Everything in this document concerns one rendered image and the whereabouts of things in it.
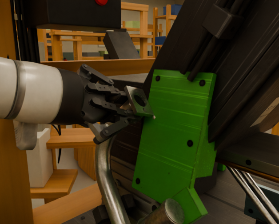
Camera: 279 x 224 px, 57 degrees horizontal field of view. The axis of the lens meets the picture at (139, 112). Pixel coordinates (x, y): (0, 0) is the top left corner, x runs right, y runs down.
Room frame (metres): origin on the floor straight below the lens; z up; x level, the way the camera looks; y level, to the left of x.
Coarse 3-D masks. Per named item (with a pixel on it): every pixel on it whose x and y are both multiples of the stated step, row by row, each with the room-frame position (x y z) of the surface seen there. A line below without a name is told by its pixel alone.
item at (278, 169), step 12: (264, 132) 0.54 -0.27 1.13; (240, 144) 0.46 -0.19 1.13; (252, 144) 0.46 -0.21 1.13; (264, 144) 0.46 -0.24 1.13; (276, 144) 0.46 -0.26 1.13; (216, 156) 0.45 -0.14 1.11; (228, 156) 0.43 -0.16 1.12; (240, 156) 0.41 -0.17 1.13; (252, 156) 0.41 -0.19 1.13; (264, 156) 0.41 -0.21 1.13; (276, 156) 0.41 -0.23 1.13; (240, 168) 0.41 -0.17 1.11; (252, 168) 0.40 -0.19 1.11; (264, 168) 0.38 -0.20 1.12; (276, 168) 0.37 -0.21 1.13; (276, 180) 0.37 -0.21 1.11
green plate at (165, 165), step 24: (168, 72) 0.42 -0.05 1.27; (168, 96) 0.41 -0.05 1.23; (192, 96) 0.38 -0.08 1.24; (144, 120) 0.43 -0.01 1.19; (168, 120) 0.39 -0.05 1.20; (192, 120) 0.36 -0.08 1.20; (144, 144) 0.42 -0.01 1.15; (168, 144) 0.38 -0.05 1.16; (192, 144) 0.35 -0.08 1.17; (144, 168) 0.40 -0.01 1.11; (168, 168) 0.37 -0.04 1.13; (192, 168) 0.34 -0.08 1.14; (144, 192) 0.39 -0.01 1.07; (168, 192) 0.36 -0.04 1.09
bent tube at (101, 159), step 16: (128, 96) 0.42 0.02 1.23; (144, 96) 0.44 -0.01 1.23; (144, 112) 0.40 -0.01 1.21; (96, 144) 0.45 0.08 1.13; (112, 144) 0.46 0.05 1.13; (96, 160) 0.44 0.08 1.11; (96, 176) 0.43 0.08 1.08; (112, 176) 0.43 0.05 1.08; (112, 192) 0.40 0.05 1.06; (112, 208) 0.38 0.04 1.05
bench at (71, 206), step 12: (84, 192) 0.72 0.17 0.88; (96, 192) 0.72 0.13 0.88; (48, 204) 0.65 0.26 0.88; (60, 204) 0.65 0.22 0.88; (72, 204) 0.65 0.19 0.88; (84, 204) 0.65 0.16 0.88; (96, 204) 0.65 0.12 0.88; (36, 216) 0.60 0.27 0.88; (48, 216) 0.60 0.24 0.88; (60, 216) 0.60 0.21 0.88; (72, 216) 0.60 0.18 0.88
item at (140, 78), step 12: (120, 84) 0.58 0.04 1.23; (132, 84) 0.55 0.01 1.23; (120, 132) 0.58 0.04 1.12; (132, 132) 0.55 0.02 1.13; (120, 144) 0.58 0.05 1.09; (132, 144) 0.55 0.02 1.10; (120, 156) 0.58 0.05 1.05; (132, 156) 0.55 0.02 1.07; (216, 168) 0.72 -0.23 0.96; (204, 180) 0.68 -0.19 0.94
